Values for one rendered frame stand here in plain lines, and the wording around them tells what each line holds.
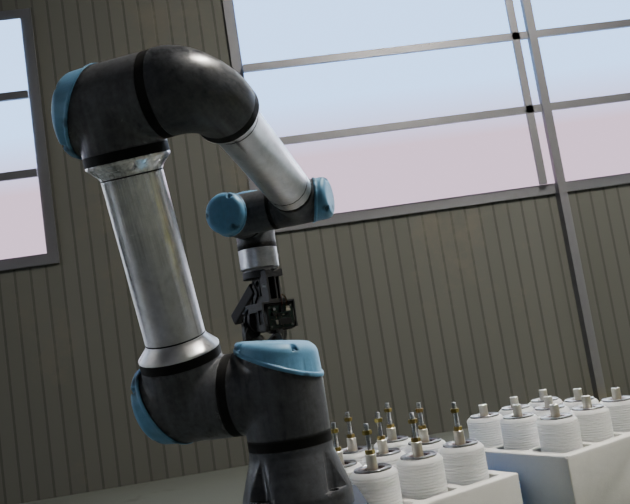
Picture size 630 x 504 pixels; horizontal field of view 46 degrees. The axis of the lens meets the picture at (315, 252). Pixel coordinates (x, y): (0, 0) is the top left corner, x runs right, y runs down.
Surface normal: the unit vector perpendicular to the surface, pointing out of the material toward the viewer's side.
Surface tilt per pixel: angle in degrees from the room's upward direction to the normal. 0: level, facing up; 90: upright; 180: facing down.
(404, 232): 90
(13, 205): 90
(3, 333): 90
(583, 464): 90
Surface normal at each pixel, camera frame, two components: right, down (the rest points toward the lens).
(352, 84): 0.07, -0.12
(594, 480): 0.53, -0.18
